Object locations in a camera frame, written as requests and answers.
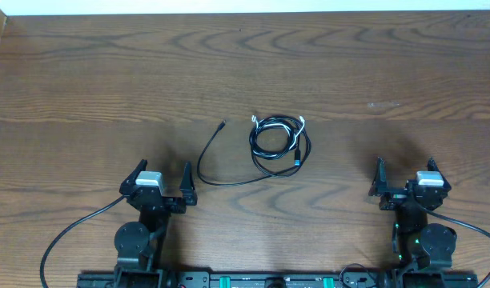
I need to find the camera black cable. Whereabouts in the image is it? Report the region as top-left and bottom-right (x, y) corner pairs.
(412, 195), (490, 288)
(39, 194), (127, 288)

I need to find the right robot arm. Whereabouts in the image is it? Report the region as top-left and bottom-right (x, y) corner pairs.
(368, 158), (457, 287)

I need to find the black USB cable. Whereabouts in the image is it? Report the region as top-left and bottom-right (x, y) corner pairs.
(195, 115), (312, 187)

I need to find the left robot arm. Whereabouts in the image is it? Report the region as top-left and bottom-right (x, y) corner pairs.
(113, 159), (198, 287)

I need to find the right camera black cable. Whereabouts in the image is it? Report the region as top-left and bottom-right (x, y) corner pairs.
(412, 195), (490, 288)

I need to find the left camera black cable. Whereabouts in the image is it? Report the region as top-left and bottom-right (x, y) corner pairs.
(39, 194), (127, 288)

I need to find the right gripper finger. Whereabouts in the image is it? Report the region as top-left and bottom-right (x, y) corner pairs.
(427, 157), (452, 191)
(368, 158), (388, 197)

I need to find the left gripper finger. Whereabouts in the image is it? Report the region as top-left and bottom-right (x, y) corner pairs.
(179, 162), (198, 206)
(119, 159), (147, 195)

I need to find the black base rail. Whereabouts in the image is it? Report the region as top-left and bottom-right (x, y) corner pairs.
(76, 270), (478, 288)

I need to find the white USB cable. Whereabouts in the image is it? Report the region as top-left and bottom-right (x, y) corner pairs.
(251, 114), (307, 158)

